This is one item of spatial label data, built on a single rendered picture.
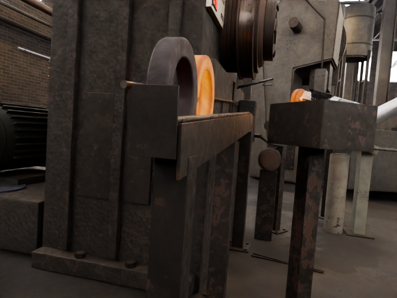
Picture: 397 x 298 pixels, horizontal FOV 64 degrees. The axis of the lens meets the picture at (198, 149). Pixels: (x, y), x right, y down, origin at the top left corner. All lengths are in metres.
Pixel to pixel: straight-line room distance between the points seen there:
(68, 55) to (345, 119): 1.04
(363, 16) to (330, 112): 9.82
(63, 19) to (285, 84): 3.30
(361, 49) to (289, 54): 6.23
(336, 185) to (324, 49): 2.32
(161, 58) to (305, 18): 4.06
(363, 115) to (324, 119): 0.14
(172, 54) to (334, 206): 1.90
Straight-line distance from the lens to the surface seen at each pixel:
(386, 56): 10.76
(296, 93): 2.01
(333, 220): 2.30
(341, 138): 1.00
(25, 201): 1.63
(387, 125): 5.55
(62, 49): 1.47
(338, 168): 2.25
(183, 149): 0.49
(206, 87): 0.80
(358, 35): 10.58
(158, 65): 0.49
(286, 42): 4.47
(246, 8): 1.51
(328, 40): 4.38
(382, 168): 3.79
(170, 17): 1.25
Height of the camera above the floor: 0.61
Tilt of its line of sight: 3 degrees down
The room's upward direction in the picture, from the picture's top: 4 degrees clockwise
